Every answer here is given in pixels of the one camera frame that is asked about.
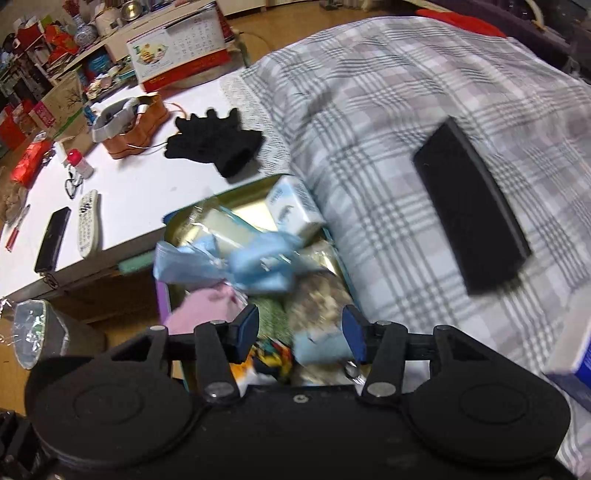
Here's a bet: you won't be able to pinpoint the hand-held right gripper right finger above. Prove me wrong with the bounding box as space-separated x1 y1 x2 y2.
341 305 498 399

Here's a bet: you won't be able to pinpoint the pink cloth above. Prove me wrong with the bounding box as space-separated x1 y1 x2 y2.
163 283 249 337

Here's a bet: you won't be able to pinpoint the blue white vase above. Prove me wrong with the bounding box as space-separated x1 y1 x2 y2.
74 10 99 48

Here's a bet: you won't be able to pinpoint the black curved case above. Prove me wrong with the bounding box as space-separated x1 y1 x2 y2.
412 116 533 297

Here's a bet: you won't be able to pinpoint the gold metal tray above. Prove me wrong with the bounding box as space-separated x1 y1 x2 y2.
161 174 368 393

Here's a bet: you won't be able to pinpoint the beige cable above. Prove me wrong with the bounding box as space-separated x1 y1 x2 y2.
232 25 279 69

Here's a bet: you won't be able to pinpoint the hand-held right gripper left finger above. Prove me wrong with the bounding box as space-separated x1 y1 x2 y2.
99 304 260 400

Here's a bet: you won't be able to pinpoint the cluttered storage shelf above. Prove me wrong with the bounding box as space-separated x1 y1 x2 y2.
0 0 93 153

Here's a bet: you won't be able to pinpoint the red pen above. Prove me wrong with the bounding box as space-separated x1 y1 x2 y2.
4 203 31 253

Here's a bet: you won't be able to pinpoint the white rice cooker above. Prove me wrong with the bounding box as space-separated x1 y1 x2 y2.
93 6 126 38

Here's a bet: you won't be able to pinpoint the black-rimmed glasses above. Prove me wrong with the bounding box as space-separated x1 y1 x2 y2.
63 167 86 200

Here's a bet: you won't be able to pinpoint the white remote control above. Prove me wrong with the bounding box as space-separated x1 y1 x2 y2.
76 188 101 259

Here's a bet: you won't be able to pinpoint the red foil packet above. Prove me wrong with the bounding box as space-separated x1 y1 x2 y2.
10 140 55 188

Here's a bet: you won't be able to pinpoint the black knit gloves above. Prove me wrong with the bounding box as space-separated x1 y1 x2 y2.
165 107 265 179

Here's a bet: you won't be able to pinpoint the large white tissue pack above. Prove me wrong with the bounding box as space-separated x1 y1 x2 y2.
264 176 326 241

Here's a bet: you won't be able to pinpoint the dark purple furniture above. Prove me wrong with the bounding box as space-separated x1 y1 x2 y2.
429 0 591 81

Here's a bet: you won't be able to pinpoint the brown cardboard box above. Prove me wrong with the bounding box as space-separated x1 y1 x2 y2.
28 69 89 136

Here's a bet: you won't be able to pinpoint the light blue plastic bag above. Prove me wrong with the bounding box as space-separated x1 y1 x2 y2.
154 230 317 297

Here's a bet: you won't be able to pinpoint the speckled beige pouch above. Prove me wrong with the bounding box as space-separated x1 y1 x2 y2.
288 270 349 334

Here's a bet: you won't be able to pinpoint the purple block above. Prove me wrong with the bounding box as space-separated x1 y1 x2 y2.
154 281 172 326

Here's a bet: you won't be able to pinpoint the multicoloured soft ball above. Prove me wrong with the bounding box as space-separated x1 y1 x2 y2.
249 337 296 381

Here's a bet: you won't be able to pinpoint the black phone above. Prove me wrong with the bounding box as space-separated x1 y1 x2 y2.
34 206 73 274

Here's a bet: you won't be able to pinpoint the small red-capped bottle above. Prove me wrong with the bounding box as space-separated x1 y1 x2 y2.
66 148 96 179

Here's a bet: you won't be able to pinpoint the green sponge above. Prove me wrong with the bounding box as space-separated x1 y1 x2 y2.
117 257 157 276

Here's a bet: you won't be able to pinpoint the grey waste bin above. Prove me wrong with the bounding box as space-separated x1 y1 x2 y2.
12 298 108 371

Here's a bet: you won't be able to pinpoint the grey head strap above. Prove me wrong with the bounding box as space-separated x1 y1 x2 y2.
91 97 143 143

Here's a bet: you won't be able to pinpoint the red and white desk calendar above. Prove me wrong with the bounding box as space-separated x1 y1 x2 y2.
126 25 232 94

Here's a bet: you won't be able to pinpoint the blue white box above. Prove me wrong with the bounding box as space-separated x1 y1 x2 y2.
542 331 591 417

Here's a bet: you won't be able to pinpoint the red cloth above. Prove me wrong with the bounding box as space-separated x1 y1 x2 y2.
414 8 507 38

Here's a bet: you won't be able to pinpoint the white lace cloth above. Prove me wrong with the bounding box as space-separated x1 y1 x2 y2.
219 69 294 185

